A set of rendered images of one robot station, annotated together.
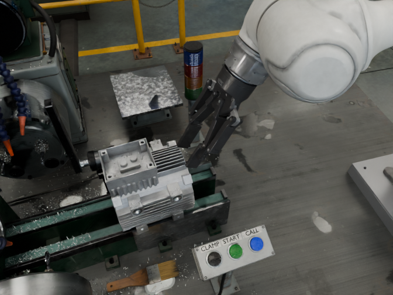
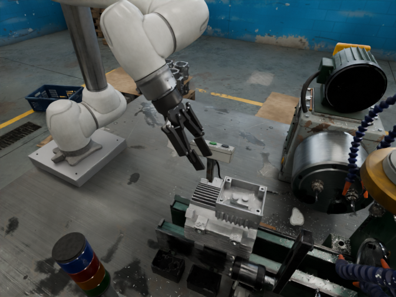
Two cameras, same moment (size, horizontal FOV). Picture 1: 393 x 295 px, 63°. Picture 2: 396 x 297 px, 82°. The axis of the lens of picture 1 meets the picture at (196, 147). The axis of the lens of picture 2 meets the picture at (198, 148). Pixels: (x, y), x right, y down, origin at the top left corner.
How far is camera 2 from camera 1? 0.91 m
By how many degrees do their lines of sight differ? 83
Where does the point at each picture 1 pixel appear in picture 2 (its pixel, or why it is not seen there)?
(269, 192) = (132, 211)
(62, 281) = (309, 161)
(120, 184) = (255, 189)
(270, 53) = (203, 18)
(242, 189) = (144, 225)
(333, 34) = not seen: outside the picture
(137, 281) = not seen: hidden behind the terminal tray
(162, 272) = not seen: hidden behind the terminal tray
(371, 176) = (82, 168)
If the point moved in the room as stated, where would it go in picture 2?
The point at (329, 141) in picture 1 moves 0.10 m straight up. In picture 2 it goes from (49, 210) to (39, 195)
